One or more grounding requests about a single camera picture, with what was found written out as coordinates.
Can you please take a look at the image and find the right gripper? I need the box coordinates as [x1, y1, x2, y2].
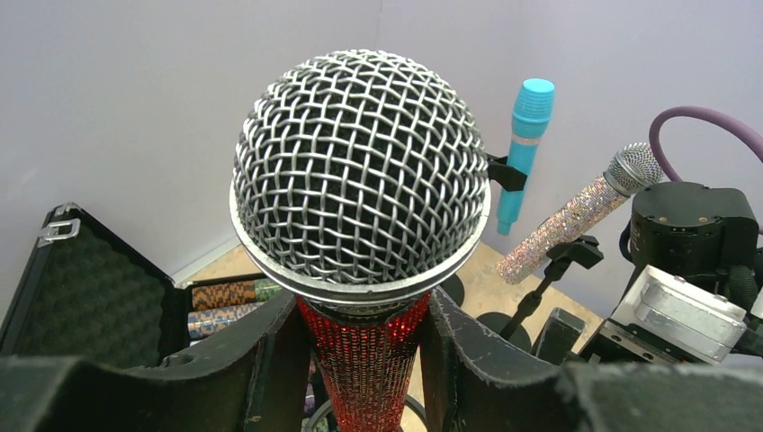
[530, 307, 763, 368]

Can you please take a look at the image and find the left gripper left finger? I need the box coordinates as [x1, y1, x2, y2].
[1, 292, 310, 431]

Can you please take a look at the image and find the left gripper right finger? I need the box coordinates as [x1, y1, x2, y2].
[420, 290, 762, 431]

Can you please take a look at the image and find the black round-base mic stand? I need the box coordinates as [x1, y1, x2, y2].
[477, 235, 604, 352]

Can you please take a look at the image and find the silver glitter microphone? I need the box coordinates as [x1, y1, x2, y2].
[497, 142, 663, 284]

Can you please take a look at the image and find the red microphone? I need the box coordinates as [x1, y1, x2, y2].
[229, 49, 491, 431]

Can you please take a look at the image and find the blue microphone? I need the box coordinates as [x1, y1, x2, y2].
[497, 77, 555, 236]

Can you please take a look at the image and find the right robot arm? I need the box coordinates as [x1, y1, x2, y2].
[577, 182, 762, 365]

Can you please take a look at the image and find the black poker chip case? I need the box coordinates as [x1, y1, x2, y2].
[1, 202, 279, 369]

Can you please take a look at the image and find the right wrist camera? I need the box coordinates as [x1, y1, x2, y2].
[611, 265, 747, 365]

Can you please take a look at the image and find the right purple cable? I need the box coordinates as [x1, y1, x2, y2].
[648, 105, 763, 237]

